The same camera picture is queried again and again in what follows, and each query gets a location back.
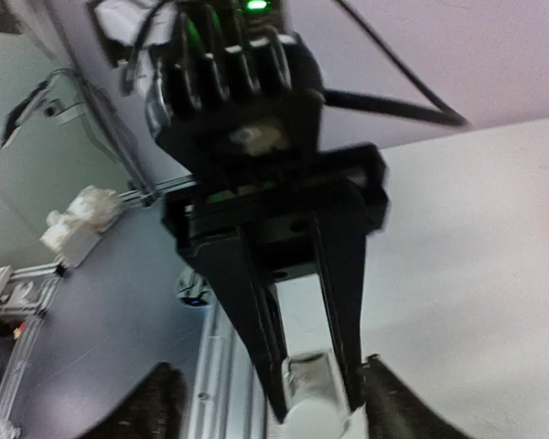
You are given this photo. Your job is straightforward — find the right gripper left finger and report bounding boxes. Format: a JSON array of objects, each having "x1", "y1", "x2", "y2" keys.
[{"x1": 84, "y1": 362, "x2": 188, "y2": 438}]

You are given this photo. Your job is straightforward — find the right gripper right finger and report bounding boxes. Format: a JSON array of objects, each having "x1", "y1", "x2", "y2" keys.
[{"x1": 361, "y1": 354, "x2": 470, "y2": 439}]

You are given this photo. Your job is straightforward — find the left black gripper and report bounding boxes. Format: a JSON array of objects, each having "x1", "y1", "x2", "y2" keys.
[{"x1": 155, "y1": 90, "x2": 388, "y2": 422}]

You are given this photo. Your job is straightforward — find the clear nail polish bottle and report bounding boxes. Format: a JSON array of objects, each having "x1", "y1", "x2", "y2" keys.
[{"x1": 281, "y1": 349, "x2": 349, "y2": 424}]

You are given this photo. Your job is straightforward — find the white nail polish cap brush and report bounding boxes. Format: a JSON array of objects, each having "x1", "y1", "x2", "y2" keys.
[{"x1": 265, "y1": 398, "x2": 368, "y2": 439}]

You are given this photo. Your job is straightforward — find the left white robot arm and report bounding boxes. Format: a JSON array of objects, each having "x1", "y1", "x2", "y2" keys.
[{"x1": 121, "y1": 1, "x2": 388, "y2": 420}]

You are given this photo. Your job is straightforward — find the white tissue box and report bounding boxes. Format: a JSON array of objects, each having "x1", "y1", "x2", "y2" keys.
[{"x1": 40, "y1": 186, "x2": 123, "y2": 268}]

